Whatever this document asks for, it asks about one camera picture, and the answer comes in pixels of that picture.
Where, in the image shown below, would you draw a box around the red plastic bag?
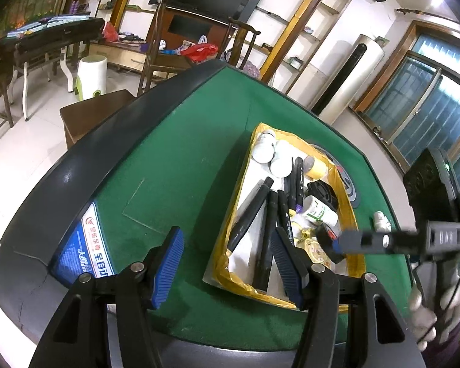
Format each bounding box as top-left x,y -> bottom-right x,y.
180,43 -> 218,63

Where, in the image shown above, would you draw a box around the black marker yellow caps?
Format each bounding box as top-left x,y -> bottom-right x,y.
228,177 -> 274,253

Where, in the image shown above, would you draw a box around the yellow tape roll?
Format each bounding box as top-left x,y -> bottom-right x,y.
303,155 -> 329,181

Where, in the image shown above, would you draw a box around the black marker grey cap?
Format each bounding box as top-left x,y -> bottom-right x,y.
252,191 -> 278,293

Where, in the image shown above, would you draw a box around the white bottle with label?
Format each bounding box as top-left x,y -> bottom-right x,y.
252,130 -> 277,164

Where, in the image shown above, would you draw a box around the plain white bottle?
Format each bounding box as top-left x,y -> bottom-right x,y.
269,140 -> 294,178

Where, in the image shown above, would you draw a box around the black plastic holder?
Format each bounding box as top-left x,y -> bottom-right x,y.
306,179 -> 338,212

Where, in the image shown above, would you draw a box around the white green stool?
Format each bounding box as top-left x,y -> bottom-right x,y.
74,55 -> 108,101

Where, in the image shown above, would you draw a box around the dark side table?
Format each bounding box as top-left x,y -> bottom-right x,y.
0,14 -> 105,121

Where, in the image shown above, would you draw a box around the blue white sticker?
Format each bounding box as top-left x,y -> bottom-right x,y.
50,199 -> 119,287

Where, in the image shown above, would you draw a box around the wooden chair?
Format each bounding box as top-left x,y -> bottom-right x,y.
216,17 -> 261,71
137,0 -> 167,96

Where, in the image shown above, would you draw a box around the window with metal frame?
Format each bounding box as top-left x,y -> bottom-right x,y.
354,21 -> 460,181

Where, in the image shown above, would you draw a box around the white gloved right hand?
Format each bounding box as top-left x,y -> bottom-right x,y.
408,271 -> 460,351

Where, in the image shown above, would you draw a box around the black tape roll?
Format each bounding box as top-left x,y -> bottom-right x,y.
315,224 -> 346,264

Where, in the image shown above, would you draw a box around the clear bottle green label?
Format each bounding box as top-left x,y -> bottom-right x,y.
301,195 -> 338,227

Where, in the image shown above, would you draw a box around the brown wooden box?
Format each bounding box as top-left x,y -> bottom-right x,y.
59,90 -> 135,150

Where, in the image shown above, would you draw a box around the black marker purple cap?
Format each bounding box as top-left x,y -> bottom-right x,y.
295,157 -> 304,213

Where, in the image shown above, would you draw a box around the round grey table control panel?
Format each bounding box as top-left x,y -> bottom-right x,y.
312,144 -> 361,209

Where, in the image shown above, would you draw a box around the white tray yellow tape edge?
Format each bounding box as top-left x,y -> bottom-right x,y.
203,122 -> 366,309

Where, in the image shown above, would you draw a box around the small white bottle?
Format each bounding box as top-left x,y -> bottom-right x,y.
373,211 -> 392,233

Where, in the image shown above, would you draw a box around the standing air conditioner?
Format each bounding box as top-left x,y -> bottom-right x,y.
311,35 -> 385,125

